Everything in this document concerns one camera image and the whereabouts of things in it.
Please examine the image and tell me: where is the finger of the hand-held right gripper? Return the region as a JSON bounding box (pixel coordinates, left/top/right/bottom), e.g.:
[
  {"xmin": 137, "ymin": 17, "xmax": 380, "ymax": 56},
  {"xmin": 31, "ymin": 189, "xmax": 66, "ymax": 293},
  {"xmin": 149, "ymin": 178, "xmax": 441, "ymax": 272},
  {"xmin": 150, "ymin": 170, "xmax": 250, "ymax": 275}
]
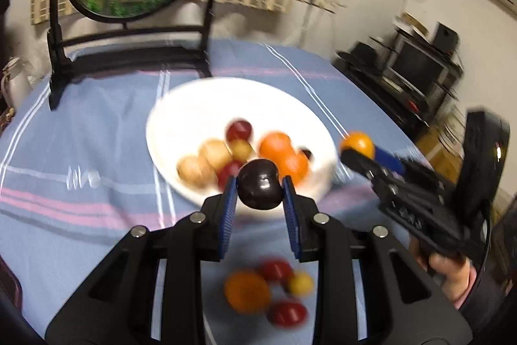
[
  {"xmin": 374, "ymin": 145, "xmax": 407, "ymax": 173},
  {"xmin": 340, "ymin": 149, "xmax": 391, "ymax": 190}
]

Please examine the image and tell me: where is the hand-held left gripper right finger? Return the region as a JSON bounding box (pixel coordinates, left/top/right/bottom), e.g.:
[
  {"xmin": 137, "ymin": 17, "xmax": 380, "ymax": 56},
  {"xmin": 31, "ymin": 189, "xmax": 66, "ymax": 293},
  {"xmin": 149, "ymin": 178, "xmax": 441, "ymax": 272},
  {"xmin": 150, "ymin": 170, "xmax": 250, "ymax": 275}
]
[{"xmin": 281, "ymin": 175, "xmax": 473, "ymax": 345}]

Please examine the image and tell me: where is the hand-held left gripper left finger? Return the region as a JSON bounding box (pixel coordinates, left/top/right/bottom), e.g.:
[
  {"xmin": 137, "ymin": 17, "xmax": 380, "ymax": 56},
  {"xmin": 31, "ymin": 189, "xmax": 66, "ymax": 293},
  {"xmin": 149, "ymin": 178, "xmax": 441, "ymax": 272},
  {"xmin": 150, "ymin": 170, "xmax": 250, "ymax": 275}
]
[{"xmin": 45, "ymin": 175, "xmax": 239, "ymax": 345}]

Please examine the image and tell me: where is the small yellowish orange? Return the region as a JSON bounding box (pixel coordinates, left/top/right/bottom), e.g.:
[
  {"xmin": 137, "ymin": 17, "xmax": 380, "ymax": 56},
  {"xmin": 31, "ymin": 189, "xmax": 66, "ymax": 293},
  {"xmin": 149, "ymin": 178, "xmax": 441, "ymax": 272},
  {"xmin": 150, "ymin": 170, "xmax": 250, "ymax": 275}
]
[{"xmin": 339, "ymin": 132, "xmax": 375, "ymax": 160}]

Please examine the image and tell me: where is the small yellow green fruit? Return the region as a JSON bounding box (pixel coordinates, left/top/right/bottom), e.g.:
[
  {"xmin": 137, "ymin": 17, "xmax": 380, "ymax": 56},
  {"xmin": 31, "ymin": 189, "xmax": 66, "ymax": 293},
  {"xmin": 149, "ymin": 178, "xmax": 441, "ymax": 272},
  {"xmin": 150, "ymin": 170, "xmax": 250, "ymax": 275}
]
[
  {"xmin": 288, "ymin": 273, "xmax": 316, "ymax": 296},
  {"xmin": 229, "ymin": 139, "xmax": 256, "ymax": 162}
]

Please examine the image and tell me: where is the white oval plate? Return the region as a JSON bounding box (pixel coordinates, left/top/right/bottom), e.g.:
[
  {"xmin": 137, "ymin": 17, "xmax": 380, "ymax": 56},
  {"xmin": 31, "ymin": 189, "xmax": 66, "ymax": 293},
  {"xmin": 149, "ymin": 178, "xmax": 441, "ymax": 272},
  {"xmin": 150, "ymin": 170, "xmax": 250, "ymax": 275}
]
[{"xmin": 146, "ymin": 77, "xmax": 339, "ymax": 218}]

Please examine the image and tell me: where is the person's right forearm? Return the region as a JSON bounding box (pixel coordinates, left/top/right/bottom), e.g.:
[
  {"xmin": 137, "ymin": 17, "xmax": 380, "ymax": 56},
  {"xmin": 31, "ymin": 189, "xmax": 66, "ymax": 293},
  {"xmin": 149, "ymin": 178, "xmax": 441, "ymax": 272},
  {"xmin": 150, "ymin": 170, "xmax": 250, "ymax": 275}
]
[{"xmin": 456, "ymin": 260, "xmax": 517, "ymax": 338}]

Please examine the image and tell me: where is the person's right hand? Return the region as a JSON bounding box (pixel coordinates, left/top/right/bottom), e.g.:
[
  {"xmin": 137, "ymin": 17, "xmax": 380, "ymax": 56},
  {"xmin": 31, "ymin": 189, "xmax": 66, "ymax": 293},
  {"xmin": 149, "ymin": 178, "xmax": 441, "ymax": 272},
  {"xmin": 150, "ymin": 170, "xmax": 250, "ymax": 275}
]
[{"xmin": 410, "ymin": 237, "xmax": 478, "ymax": 309}]

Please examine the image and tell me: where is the small red plum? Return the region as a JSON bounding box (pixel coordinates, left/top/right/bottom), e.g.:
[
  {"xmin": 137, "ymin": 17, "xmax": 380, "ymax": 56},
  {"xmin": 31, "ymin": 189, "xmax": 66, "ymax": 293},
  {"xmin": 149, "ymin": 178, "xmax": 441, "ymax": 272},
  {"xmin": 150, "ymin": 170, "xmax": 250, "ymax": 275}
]
[
  {"xmin": 258, "ymin": 258, "xmax": 295, "ymax": 283},
  {"xmin": 267, "ymin": 300, "xmax": 308, "ymax": 327}
]

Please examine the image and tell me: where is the dark media stand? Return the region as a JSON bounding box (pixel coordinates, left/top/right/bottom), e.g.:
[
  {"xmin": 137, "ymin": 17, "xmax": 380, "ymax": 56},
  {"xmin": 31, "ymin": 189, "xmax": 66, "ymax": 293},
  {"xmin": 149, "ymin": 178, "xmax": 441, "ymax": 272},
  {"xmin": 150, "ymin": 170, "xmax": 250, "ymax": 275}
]
[{"xmin": 335, "ymin": 26, "xmax": 465, "ymax": 139}]

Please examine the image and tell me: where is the computer monitor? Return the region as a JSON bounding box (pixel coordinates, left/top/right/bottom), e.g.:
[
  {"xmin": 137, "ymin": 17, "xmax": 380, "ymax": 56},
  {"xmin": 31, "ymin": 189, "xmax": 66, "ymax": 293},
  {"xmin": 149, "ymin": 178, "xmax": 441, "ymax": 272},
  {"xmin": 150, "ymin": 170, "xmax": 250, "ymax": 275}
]
[{"xmin": 390, "ymin": 40, "xmax": 447, "ymax": 95}]

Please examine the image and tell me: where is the black hat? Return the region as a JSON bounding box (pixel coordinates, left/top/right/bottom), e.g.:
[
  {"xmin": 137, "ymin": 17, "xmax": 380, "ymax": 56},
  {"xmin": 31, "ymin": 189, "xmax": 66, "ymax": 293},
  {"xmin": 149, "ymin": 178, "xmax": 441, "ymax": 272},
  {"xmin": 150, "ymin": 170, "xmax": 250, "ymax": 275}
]
[{"xmin": 337, "ymin": 42, "xmax": 382, "ymax": 67}]

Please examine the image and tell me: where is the black speaker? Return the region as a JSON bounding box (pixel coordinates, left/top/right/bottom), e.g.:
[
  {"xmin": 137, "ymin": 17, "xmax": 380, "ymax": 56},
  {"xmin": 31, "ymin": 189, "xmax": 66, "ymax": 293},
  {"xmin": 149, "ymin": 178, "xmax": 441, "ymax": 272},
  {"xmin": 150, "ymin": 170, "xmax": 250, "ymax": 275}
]
[{"xmin": 432, "ymin": 23, "xmax": 459, "ymax": 55}]

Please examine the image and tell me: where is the goldfish screen ornament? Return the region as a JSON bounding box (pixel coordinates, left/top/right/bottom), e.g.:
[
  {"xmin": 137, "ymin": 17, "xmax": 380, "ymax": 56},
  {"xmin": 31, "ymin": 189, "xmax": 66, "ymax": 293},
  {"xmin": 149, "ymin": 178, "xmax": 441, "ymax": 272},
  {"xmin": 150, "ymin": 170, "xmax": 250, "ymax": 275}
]
[{"xmin": 47, "ymin": 0, "xmax": 233, "ymax": 111}]

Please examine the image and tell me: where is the white jug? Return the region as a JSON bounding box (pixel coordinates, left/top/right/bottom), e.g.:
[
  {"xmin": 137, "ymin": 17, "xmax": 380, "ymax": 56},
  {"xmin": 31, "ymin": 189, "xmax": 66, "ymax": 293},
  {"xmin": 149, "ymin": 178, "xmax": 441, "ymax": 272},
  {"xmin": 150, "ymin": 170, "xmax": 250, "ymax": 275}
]
[{"xmin": 0, "ymin": 57, "xmax": 35, "ymax": 111}]

